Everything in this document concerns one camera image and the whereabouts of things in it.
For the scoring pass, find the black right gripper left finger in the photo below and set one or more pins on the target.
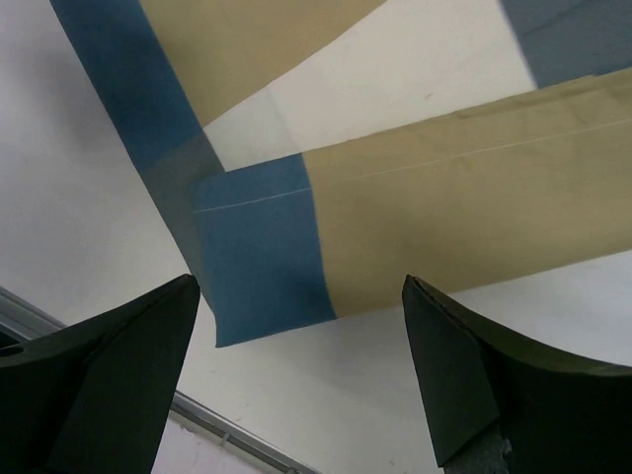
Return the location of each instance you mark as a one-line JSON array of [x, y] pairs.
[[94, 397]]

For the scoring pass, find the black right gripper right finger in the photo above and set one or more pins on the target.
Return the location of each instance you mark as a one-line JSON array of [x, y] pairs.
[[497, 401]]

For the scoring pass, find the blue tan white cloth napkin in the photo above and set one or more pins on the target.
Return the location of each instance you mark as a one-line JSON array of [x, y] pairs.
[[307, 155]]

